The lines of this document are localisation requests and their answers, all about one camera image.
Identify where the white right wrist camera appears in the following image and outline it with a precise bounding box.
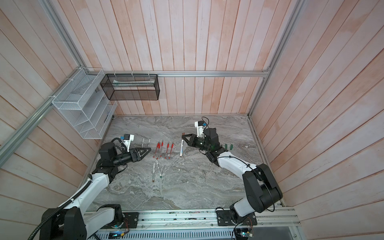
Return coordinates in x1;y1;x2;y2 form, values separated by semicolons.
195;120;207;138

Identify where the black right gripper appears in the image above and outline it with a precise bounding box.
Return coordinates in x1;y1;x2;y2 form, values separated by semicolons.
183;134;212;153

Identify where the black mesh wall basket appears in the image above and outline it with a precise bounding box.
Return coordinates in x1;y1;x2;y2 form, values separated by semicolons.
101;74;160;101

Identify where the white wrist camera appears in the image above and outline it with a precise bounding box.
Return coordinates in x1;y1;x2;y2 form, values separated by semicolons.
120;134;135;152
195;120;207;138

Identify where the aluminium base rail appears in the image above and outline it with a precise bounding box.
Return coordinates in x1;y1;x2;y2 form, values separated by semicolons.
96;204;301;235

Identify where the left aluminium wall rail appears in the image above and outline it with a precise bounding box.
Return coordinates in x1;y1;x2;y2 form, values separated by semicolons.
1;67;82;167

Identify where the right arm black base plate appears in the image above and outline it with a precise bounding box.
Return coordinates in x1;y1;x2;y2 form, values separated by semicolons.
215;208;258;227

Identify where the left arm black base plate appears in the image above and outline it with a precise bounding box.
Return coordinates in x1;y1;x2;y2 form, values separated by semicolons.
112;212;139;231

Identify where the horizontal aluminium wall rail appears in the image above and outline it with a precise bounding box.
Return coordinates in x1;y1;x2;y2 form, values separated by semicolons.
103;70;269;78

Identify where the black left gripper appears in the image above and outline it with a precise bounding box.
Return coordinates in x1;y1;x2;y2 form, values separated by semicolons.
112;147;151;167

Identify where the red gel pen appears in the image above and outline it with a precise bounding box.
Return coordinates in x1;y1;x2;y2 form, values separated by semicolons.
159;141;164;158
153;142;161;158
164;142;170;159
156;143;161;160
168;142;174;159

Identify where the white mesh wall shelf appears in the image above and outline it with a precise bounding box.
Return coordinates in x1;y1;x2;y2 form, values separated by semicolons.
52;68;117;140

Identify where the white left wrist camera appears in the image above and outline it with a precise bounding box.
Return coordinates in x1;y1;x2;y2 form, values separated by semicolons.
120;134;135;152

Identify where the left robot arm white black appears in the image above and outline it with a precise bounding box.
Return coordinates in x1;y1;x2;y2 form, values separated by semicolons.
29;142;151;240

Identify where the right aluminium wall rail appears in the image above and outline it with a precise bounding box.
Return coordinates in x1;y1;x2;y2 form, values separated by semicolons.
247;1;307;118

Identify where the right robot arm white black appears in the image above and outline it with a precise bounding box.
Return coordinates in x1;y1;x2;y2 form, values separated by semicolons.
182;128;283;225

